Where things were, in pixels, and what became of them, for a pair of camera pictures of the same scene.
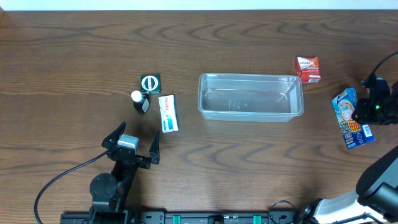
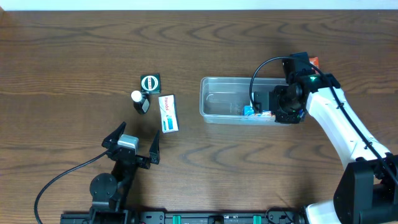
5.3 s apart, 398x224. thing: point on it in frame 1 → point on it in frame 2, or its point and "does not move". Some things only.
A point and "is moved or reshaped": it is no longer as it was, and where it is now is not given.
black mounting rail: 275,216 does not move
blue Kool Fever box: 354,132 is moved or reshaped
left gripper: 137,159 does not move
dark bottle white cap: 140,103 does not move
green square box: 150,83 does not move
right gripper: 368,109 → 261,101
